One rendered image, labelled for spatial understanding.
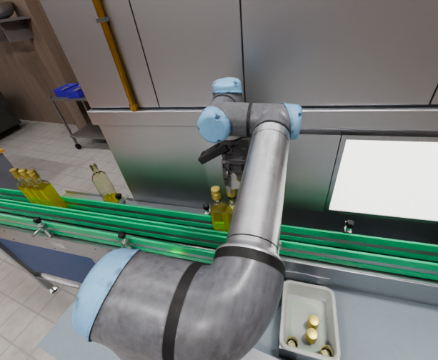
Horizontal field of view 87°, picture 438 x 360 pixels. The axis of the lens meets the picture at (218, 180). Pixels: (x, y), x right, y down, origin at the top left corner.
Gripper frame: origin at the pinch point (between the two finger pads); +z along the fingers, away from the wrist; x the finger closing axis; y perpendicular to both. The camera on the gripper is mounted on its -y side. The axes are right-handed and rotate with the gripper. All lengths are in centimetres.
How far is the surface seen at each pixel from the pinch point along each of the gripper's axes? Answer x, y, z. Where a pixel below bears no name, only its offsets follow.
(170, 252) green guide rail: -13.0, -24.5, 26.5
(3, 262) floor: 1, -228, 117
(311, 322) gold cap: -24, 30, 36
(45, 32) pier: 250, -322, -40
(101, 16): 13, -38, -51
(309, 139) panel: 11.8, 24.6, -12.6
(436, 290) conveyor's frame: -7, 68, 32
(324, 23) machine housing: 15, 24, -44
